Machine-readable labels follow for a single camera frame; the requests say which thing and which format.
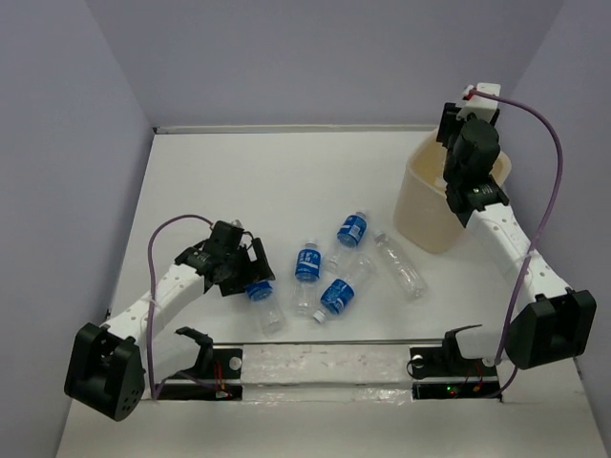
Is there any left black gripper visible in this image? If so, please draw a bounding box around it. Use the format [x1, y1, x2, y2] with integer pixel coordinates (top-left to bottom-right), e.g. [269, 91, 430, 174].
[219, 239, 274, 296]

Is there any blue label bottle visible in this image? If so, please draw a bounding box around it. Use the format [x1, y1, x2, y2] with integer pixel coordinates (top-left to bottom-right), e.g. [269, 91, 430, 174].
[325, 209, 369, 274]
[312, 254, 374, 324]
[292, 238, 322, 315]
[245, 281, 285, 337]

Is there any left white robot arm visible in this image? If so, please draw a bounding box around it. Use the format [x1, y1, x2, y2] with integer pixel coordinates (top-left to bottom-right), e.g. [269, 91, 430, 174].
[64, 220, 275, 422]

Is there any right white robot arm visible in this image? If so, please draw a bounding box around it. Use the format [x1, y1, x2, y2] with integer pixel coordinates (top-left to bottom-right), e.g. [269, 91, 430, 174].
[436, 102, 597, 374]

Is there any beige plastic bin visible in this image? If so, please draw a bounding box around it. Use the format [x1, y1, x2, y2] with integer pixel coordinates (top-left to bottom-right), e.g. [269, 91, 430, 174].
[392, 137, 513, 254]

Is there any blue label bottle front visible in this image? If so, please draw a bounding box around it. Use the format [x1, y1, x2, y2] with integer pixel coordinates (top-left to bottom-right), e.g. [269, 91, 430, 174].
[312, 254, 374, 324]

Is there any clear unlabelled bottle right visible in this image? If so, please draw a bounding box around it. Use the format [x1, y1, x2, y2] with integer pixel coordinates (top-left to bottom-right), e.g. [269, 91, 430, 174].
[373, 231, 427, 302]

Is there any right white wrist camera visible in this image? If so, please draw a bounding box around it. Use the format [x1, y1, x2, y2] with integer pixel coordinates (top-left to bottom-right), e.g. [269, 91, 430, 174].
[457, 82, 501, 123]

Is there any aluminium table rail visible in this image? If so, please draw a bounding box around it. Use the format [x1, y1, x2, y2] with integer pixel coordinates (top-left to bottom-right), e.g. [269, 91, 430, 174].
[153, 124, 437, 135]

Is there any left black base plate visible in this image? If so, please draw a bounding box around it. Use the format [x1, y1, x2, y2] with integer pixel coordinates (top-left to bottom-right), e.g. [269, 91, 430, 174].
[158, 347, 243, 402]

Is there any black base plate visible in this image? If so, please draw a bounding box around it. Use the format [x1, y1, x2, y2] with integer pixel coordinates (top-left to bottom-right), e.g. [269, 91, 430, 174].
[158, 347, 243, 402]
[406, 346, 500, 401]

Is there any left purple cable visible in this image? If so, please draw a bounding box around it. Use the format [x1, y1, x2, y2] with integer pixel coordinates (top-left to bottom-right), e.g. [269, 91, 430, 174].
[146, 215, 230, 400]

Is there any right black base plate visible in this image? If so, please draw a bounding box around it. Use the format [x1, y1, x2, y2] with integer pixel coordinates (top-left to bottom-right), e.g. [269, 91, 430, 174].
[406, 346, 500, 401]

